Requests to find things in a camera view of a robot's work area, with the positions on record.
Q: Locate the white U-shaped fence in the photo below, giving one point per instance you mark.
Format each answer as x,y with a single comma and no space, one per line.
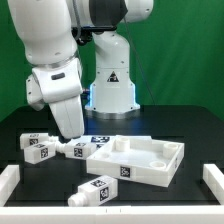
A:
165,214

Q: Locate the white square tabletop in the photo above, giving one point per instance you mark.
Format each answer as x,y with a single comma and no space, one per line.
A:
138,159

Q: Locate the black camera stand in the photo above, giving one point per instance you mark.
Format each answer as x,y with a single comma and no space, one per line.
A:
82,35

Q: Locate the white tag sheet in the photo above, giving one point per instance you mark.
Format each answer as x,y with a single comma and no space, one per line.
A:
98,140

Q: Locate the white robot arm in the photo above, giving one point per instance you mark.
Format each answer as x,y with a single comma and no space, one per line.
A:
52,31

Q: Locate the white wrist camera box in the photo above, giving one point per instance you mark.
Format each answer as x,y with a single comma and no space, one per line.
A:
34,95

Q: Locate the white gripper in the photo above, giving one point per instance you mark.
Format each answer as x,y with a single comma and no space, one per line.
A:
61,89

